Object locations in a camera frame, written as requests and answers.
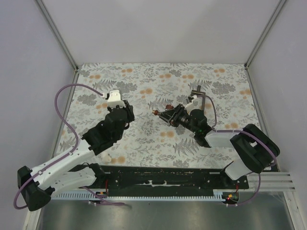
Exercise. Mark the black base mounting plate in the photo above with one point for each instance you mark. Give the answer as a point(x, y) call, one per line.
point(147, 181)

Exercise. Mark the floral patterned table mat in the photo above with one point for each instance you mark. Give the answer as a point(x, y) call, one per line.
point(149, 141)

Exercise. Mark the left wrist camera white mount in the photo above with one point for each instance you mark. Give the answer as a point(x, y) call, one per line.
point(115, 99)

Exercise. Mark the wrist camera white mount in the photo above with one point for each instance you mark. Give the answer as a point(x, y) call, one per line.
point(115, 99)
point(192, 103)

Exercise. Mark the left aluminium frame post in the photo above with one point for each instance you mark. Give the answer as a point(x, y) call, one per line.
point(47, 16)

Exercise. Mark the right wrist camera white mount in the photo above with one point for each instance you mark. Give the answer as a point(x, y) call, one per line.
point(192, 103)

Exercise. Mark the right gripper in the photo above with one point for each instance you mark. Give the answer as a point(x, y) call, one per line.
point(172, 116)

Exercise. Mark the right aluminium frame post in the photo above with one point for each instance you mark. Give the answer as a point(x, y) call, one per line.
point(270, 23)

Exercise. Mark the brown faucet with chrome cap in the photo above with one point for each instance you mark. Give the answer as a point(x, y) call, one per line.
point(167, 108)

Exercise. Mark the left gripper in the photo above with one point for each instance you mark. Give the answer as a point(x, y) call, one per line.
point(129, 108)

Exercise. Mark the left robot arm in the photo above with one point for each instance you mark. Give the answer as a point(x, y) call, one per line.
point(39, 184)

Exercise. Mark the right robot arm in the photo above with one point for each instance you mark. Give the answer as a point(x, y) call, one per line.
point(255, 149)

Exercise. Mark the aluminium frame post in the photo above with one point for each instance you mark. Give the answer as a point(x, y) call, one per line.
point(47, 16)
point(270, 23)

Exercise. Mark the white pipe elbow fitting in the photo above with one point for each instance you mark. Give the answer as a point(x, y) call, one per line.
point(105, 158)

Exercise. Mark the white slotted cable duct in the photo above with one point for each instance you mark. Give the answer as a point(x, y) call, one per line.
point(84, 195)

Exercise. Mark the aluminium rail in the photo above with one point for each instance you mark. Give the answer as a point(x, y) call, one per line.
point(271, 182)

